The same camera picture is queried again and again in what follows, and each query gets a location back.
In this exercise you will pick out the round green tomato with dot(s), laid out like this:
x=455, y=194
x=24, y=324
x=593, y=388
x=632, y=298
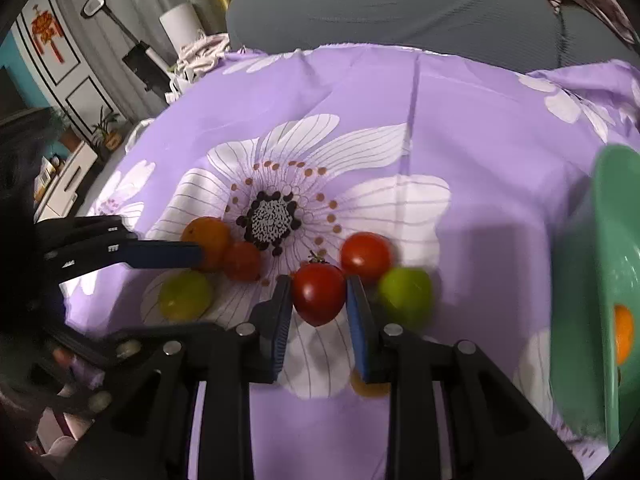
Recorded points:
x=185, y=297

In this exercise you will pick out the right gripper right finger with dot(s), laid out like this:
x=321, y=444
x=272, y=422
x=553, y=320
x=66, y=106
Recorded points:
x=392, y=355

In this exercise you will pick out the purple floral tablecloth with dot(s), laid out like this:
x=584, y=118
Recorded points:
x=470, y=170

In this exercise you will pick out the red Chinese knot decoration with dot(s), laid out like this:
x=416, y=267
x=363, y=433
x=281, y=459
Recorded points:
x=45, y=28

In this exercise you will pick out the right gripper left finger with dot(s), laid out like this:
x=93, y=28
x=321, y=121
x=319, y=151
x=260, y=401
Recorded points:
x=250, y=353

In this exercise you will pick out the white cylindrical lamp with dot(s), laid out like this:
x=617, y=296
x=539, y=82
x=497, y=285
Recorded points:
x=182, y=25

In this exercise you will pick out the green plastic bowl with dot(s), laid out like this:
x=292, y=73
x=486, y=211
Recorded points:
x=595, y=269

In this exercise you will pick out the black phone stand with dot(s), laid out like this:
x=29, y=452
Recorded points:
x=141, y=59

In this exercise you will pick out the grey sofa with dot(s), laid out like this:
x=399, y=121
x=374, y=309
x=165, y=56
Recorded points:
x=520, y=35

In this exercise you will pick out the potted green plant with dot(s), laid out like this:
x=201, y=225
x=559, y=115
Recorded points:
x=107, y=129

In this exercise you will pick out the large orange tomato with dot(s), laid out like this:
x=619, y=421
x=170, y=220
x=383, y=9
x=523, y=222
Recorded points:
x=213, y=236

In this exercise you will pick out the small yellow-orange tomato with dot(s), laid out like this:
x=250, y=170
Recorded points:
x=370, y=391

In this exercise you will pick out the large green oval tomato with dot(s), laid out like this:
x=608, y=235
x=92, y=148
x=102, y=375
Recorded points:
x=406, y=297

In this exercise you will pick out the small red tomato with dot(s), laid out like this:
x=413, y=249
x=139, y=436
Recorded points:
x=242, y=263

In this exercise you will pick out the orange fruit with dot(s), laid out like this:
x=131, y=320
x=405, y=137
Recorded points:
x=624, y=333

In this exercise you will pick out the white crumpled cloth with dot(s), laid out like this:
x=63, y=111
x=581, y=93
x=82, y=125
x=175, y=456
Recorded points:
x=195, y=60

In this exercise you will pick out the white TV cabinet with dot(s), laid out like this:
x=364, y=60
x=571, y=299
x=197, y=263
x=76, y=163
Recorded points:
x=62, y=192

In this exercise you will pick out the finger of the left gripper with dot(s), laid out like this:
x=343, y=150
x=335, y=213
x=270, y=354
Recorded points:
x=86, y=257
x=63, y=232

